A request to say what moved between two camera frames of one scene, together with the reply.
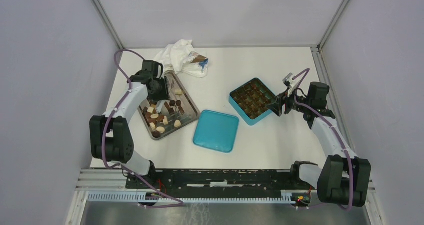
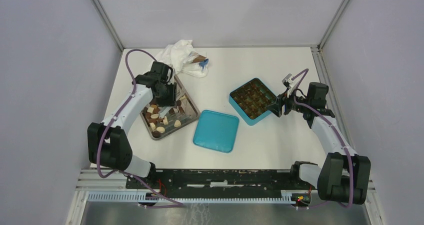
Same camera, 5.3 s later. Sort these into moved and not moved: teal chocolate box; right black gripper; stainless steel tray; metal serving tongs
Moved: metal serving tongs
Not moved: stainless steel tray; teal chocolate box; right black gripper
